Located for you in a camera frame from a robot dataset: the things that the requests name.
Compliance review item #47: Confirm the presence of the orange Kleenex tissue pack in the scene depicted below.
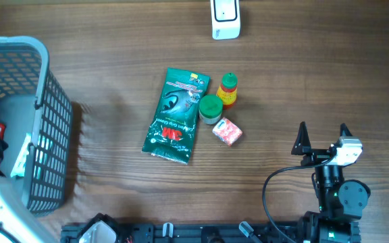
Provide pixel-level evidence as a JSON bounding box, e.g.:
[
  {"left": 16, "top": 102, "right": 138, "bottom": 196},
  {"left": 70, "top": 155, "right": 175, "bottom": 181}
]
[{"left": 212, "top": 117, "right": 242, "bottom": 146}]

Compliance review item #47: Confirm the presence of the yellow red sauce bottle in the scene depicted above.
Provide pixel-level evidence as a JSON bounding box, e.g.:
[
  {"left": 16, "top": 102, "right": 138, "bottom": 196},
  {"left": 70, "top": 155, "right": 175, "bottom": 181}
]
[{"left": 216, "top": 72, "right": 238, "bottom": 109}]

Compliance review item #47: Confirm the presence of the green lid glass jar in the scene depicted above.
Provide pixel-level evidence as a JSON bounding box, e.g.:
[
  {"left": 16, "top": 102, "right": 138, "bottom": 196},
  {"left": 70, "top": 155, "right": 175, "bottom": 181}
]
[{"left": 199, "top": 94, "right": 223, "bottom": 125}]

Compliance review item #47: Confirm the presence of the green 3M gloves packet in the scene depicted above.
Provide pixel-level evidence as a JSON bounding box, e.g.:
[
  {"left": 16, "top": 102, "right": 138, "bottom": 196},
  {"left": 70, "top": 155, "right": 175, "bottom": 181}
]
[{"left": 142, "top": 67, "right": 210, "bottom": 164}]

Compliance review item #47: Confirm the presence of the mint wet wipes pack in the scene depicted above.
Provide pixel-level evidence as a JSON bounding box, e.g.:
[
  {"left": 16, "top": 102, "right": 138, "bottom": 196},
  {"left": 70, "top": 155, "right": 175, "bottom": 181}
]
[{"left": 9, "top": 132, "right": 52, "bottom": 179}]

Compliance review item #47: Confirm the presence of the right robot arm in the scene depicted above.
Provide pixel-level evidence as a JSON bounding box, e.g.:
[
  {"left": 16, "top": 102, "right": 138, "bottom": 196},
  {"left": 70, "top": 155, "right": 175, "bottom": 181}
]
[{"left": 291, "top": 122, "right": 371, "bottom": 243}]

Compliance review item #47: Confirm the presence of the white barcode scanner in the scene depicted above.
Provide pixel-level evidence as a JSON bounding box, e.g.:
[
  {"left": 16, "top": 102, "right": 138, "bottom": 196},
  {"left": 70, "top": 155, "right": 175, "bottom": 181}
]
[{"left": 210, "top": 0, "right": 241, "bottom": 41}]

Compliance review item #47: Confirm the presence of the grey plastic mesh basket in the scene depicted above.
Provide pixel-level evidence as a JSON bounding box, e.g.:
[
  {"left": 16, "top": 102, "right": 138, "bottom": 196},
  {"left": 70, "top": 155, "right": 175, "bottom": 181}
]
[{"left": 0, "top": 36, "right": 73, "bottom": 217}]

